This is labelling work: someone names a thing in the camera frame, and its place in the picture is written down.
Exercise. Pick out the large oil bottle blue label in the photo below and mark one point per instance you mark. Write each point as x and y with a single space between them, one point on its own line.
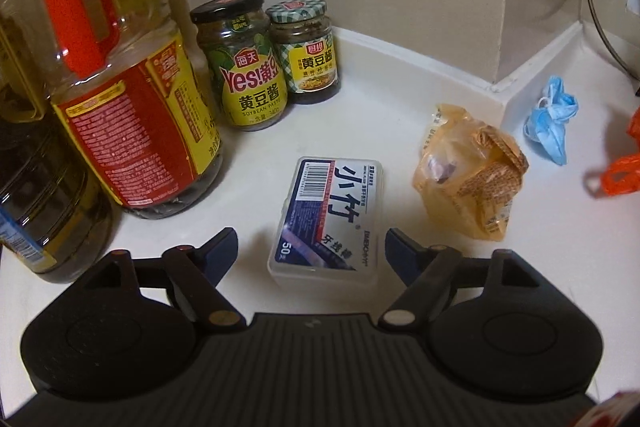
50 207

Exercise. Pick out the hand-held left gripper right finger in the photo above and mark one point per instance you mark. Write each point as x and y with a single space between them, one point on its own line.
402 252

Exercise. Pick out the blue face mask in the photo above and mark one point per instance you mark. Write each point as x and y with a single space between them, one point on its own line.
550 122

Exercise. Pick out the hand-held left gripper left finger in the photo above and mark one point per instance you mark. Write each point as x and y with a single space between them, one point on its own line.
222 252

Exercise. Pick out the clear floss pick box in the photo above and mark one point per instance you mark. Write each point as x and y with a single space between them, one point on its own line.
320 217

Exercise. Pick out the red plastic bag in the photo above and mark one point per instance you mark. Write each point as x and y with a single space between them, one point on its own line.
622 174

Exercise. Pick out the sauce jar checked lid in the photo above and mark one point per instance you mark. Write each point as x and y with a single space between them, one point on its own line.
310 57

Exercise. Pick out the sauce jar black lid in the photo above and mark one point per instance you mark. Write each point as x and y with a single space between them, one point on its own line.
245 77

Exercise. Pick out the person's red white clothing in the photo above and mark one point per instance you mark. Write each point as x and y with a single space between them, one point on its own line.
612 412

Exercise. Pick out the orange snack packet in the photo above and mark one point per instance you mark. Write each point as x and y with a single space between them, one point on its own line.
470 177

